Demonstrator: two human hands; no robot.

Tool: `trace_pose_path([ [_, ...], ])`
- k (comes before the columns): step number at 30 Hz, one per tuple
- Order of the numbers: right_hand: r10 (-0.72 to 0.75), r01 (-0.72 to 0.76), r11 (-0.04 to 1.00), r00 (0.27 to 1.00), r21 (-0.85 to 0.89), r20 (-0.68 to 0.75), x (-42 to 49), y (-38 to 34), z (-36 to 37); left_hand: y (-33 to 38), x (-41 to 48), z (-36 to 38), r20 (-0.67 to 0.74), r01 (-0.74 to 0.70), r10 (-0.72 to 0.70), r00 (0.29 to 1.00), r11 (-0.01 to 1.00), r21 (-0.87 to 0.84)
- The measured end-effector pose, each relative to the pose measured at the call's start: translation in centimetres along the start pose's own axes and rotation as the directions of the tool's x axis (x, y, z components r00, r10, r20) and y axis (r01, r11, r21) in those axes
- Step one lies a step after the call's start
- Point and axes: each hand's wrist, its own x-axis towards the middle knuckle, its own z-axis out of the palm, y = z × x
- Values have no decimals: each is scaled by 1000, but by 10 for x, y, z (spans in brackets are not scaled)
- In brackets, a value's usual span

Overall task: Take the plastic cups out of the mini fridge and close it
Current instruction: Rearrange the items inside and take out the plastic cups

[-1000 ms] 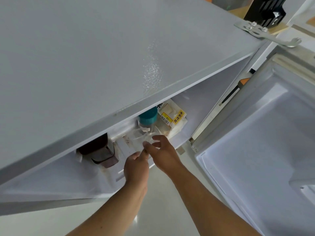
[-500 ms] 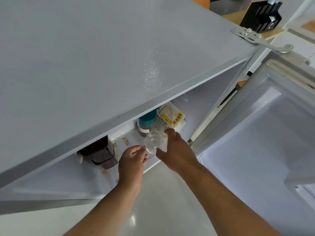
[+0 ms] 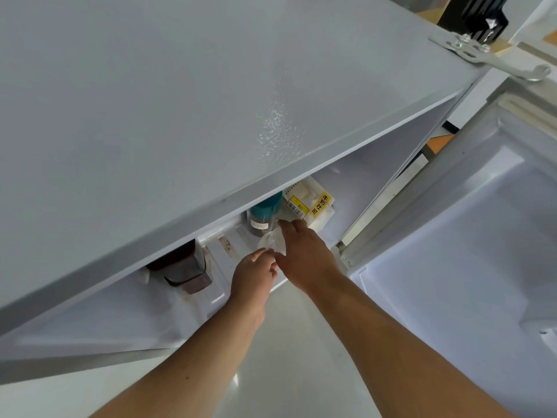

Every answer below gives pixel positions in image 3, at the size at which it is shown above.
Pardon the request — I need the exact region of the dark brown lidded container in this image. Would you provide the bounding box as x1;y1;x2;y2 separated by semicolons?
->
146;239;213;296

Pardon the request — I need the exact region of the person's left hand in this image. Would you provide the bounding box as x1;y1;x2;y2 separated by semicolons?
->
229;247;279;320

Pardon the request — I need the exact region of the grey mini fridge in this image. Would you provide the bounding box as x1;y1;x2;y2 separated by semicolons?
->
0;0;493;386

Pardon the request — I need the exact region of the person's right hand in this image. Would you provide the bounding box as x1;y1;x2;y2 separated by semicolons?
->
274;218;345;297

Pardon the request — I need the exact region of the black desk organizer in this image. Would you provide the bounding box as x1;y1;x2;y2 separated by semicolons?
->
437;0;510;43

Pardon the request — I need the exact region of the white bread package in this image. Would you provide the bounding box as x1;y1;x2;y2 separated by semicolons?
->
281;176;337;235

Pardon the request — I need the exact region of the person's left forearm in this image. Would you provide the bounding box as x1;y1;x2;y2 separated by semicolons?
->
89;296;267;418

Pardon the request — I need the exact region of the light wooden table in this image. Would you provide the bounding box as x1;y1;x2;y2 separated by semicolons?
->
417;6;514;57

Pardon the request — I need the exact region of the person's right forearm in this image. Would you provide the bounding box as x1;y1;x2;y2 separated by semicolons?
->
306;273;516;418

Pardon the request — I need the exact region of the teal lid jar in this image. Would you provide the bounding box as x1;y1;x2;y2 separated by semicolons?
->
247;191;284;238

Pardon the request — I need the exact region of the clear plastic cup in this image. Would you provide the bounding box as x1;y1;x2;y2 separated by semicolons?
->
257;221;289;258

